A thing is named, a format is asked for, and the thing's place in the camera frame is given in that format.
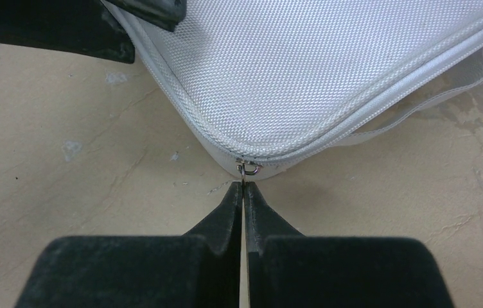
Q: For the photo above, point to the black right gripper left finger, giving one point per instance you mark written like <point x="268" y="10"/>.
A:
<point x="200" y="268"/>

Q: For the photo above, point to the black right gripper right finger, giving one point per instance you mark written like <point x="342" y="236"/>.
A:
<point x="289" y="269"/>

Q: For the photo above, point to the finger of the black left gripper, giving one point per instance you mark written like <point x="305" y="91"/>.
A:
<point x="166" y="14"/>
<point x="80" y="27"/>

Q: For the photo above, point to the grey medicine case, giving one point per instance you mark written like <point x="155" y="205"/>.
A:
<point x="271" y="83"/>

